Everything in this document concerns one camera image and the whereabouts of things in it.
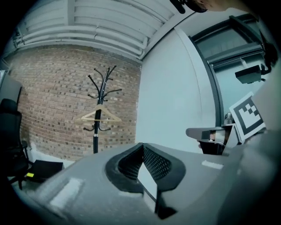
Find person's head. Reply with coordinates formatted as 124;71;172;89
188;0;229;13

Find black strap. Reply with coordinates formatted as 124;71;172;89
256;28;277;71

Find dark framed glass partition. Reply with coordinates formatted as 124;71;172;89
189;15;267;133

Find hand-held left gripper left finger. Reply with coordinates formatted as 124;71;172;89
30;142;160;225

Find grey cabinet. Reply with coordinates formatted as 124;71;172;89
0;69;23;104

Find grey ceiling pipes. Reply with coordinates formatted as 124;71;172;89
16;25;150;60

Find black head-mounted camera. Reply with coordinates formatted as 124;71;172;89
169;0;187;15

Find black cabinet with yellow label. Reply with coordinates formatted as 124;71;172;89
25;160;65;183

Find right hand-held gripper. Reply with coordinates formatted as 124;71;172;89
185;91;267;156

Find black coat rack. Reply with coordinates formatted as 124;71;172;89
83;65;122;154

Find mounted box device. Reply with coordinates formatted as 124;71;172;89
234;65;265;85

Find black office chair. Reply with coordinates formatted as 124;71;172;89
0;98;29;190

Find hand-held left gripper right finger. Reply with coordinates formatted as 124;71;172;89
142;142;242;225

